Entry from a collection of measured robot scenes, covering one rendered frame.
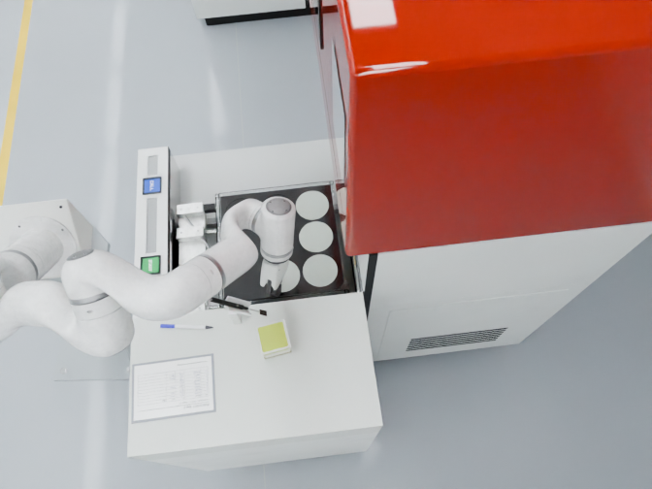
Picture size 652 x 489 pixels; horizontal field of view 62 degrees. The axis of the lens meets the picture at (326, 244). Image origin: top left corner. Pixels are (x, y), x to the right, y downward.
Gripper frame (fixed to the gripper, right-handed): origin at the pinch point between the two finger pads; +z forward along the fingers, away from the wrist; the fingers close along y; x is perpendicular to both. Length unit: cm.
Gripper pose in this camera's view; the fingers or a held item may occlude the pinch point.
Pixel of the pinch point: (275, 289)
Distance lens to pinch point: 154.7
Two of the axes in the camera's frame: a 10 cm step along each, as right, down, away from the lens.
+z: -0.9, 6.9, 7.2
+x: 9.5, 2.9, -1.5
